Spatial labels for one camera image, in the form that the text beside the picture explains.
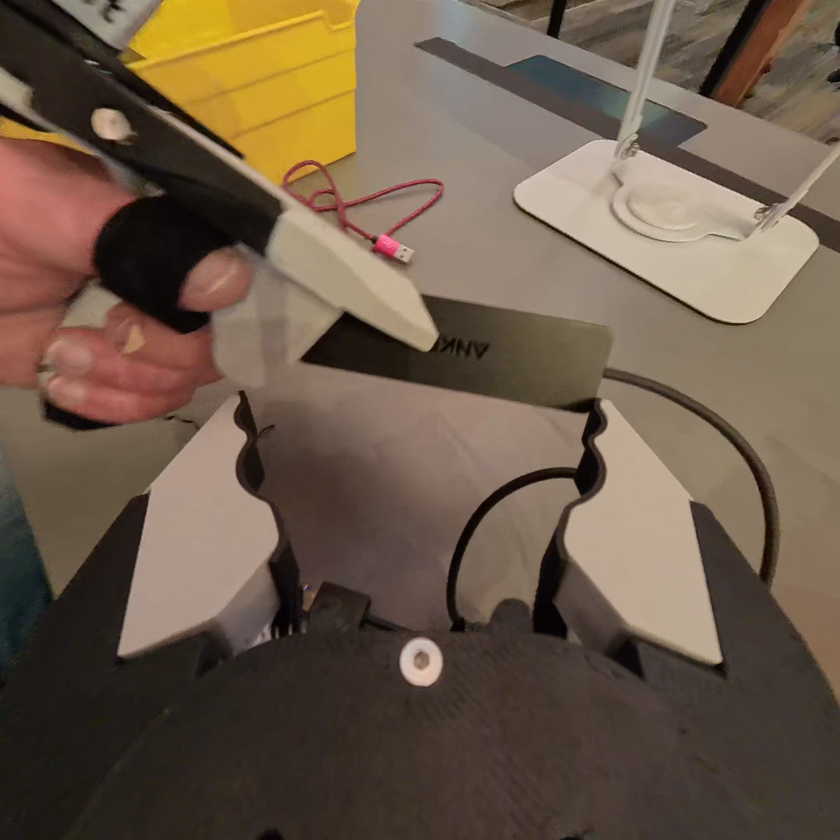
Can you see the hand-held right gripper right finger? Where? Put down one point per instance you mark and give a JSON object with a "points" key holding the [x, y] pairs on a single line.
{"points": [[643, 551]]}

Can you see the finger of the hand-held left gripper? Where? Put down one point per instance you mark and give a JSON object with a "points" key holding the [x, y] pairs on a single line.
{"points": [[354, 289], [269, 334]]}

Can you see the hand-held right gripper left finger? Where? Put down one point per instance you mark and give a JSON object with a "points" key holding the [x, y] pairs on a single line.
{"points": [[197, 544]]}

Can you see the yellow plastic bin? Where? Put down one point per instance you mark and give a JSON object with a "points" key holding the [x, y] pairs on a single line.
{"points": [[262, 85]]}

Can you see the black usb hub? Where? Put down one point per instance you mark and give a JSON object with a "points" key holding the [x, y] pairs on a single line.
{"points": [[525, 367]]}

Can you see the person's left hand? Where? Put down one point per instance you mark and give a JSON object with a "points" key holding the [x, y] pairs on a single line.
{"points": [[39, 229]]}

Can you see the person's blue jeans legs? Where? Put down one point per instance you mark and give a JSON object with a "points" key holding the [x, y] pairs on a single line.
{"points": [[16, 564]]}

